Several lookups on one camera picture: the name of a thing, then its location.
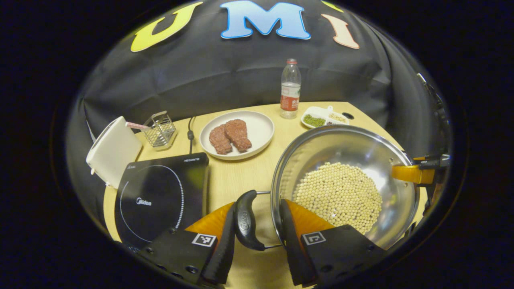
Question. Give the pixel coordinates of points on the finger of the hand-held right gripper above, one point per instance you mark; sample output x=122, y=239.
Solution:
x=413, y=174

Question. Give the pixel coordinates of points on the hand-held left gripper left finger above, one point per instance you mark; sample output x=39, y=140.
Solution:
x=227, y=249

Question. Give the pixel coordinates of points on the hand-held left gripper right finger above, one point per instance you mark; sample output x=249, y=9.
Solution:
x=291, y=249

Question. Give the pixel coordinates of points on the pile of soybeans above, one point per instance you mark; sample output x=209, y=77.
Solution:
x=341, y=196

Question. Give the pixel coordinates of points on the stainless steel pot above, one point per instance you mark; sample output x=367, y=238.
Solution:
x=341, y=146

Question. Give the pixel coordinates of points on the black induction cooktop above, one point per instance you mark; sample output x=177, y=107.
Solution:
x=156, y=200

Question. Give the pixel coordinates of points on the pile of pale yellow beans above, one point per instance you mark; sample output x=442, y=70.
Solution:
x=338, y=118

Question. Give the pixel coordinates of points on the red meat steak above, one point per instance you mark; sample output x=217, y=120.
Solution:
x=219, y=140
x=239, y=136

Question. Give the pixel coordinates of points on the pile of green beans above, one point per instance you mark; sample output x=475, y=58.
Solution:
x=314, y=121

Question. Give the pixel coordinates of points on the white divided dish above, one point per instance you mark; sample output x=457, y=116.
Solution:
x=317, y=110

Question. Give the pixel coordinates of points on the round white plate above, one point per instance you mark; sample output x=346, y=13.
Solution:
x=259, y=128

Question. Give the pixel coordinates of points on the clear plastic water bottle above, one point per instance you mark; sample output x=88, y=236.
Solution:
x=290, y=92

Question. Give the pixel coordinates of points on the white toaster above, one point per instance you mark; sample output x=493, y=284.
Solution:
x=114, y=150

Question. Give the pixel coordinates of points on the red white striped straw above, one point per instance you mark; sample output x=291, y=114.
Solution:
x=136, y=125

